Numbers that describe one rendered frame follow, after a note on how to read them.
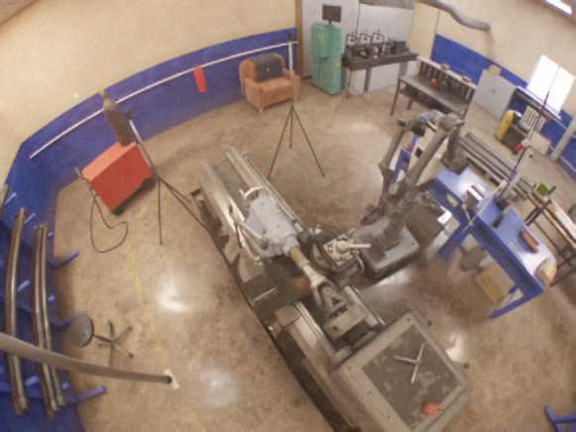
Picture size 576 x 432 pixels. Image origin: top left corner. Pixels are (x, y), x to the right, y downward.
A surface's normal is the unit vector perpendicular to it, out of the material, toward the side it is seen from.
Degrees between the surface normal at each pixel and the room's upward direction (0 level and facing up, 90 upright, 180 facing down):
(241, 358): 0
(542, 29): 90
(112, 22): 90
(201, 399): 0
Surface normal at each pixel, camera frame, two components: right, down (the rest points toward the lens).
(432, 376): -0.04, -0.58
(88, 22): 0.54, 0.67
